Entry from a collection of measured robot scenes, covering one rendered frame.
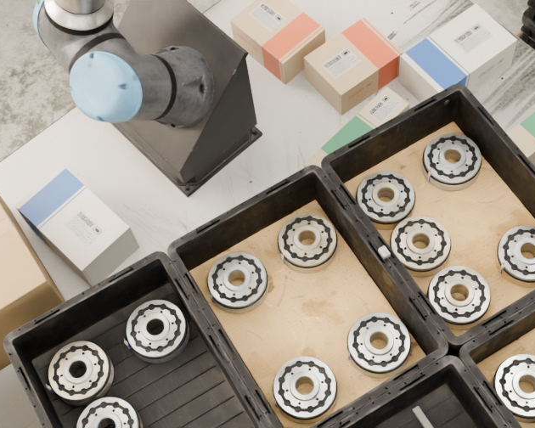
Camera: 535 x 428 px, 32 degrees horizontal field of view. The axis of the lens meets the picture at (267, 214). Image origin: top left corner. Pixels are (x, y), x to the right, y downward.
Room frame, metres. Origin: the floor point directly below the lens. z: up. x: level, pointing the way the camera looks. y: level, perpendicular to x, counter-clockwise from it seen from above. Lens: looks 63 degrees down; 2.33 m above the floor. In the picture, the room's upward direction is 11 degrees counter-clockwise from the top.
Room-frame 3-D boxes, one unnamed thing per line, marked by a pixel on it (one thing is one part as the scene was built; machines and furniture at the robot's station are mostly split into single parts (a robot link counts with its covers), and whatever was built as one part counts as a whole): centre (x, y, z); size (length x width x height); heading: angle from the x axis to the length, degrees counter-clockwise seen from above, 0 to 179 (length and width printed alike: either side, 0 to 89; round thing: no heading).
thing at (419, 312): (0.57, -0.03, 0.92); 0.40 x 0.30 x 0.02; 21
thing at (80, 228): (0.87, 0.36, 0.75); 0.20 x 0.12 x 0.09; 36
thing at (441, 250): (0.65, -0.25, 0.86); 0.10 x 0.10 x 0.01
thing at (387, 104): (0.95, -0.20, 0.73); 0.24 x 0.06 x 0.06; 126
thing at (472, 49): (1.08, -0.43, 0.75); 0.20 x 0.12 x 0.09; 117
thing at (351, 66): (1.12, -0.23, 0.74); 0.16 x 0.12 x 0.07; 117
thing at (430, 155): (0.80, -0.34, 0.86); 0.10 x 0.10 x 0.01
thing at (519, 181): (0.67, -0.31, 0.87); 0.40 x 0.30 x 0.11; 21
